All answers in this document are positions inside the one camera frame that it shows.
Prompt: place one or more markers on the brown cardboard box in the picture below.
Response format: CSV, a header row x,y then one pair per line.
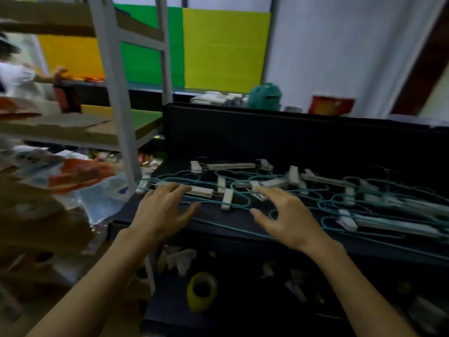
x,y
35,224

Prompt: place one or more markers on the white metal shelf rack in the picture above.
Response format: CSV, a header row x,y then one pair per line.
x,y
119,101

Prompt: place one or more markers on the red tissue pack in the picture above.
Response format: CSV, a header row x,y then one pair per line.
x,y
329,105

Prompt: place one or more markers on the person's right hand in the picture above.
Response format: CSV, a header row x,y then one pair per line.
x,y
298,224

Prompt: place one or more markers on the yellow wall panel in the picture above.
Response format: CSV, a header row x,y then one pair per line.
x,y
224,49

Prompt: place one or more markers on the person's left hand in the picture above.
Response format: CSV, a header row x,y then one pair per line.
x,y
161,214

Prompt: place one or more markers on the grey wall shelf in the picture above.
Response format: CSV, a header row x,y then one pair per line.
x,y
151,88

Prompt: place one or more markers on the row of white small boxes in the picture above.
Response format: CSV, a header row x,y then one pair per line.
x,y
214,98

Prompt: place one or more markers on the person's left forearm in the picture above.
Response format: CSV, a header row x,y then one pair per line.
x,y
91,298

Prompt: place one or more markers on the black back panel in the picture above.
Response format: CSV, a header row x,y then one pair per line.
x,y
280,140

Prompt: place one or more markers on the green wall panel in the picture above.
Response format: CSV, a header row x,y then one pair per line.
x,y
144,66

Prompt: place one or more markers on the brown door frame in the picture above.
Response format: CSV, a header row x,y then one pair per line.
x,y
421,77

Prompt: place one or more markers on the pile of mixed hangers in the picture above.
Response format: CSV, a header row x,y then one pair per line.
x,y
228,199

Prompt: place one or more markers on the orange snack packets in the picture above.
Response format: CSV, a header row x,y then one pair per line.
x,y
93,79

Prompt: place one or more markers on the yellow tape roll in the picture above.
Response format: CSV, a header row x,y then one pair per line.
x,y
192,294

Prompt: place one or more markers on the orange wall panel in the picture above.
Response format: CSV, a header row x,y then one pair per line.
x,y
70,56

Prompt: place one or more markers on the person's right forearm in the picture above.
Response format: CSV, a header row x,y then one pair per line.
x,y
361,298

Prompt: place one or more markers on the black table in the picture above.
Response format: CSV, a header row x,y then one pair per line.
x,y
214,215

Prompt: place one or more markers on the orange plastic bag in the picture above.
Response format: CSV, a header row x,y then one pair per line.
x,y
70,175

